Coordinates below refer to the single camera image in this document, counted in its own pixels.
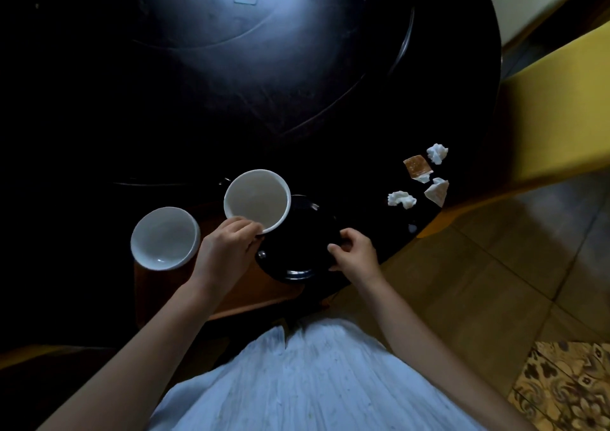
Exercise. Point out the white ceramic bowl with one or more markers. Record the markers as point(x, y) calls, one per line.
point(165, 238)
point(257, 200)

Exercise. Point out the white pleated garment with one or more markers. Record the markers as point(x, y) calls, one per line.
point(309, 378)

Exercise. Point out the black round plate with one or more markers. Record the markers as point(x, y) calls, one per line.
point(298, 244)

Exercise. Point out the brown square wrapper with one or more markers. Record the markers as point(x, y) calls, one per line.
point(417, 166)

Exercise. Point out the folded white paper piece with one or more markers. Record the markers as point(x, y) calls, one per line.
point(437, 191)

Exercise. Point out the person's right thumb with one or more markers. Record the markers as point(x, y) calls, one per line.
point(336, 255)

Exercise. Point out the brown wooden tray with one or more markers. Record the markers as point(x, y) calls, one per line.
point(257, 292)

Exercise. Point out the person's left fingers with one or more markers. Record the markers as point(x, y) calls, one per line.
point(242, 226)

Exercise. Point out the crumpled white tissue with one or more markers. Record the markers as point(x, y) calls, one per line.
point(401, 199)
point(437, 153)

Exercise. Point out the person's left hand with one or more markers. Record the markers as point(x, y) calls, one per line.
point(223, 256)

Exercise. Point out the patterned floral rug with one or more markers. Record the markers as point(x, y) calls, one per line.
point(564, 387)

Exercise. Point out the yellow chair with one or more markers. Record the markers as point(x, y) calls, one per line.
point(557, 116)

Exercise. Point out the person's right hand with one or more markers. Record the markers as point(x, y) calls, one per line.
point(358, 256)

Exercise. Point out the person's left forearm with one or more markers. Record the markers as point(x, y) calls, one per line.
point(138, 354)

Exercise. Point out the dark glass turntable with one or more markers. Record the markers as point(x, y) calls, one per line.
point(267, 63)

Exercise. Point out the person's right forearm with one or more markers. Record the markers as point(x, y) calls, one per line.
point(429, 349)

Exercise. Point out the cream chair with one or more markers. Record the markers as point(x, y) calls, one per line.
point(524, 1)

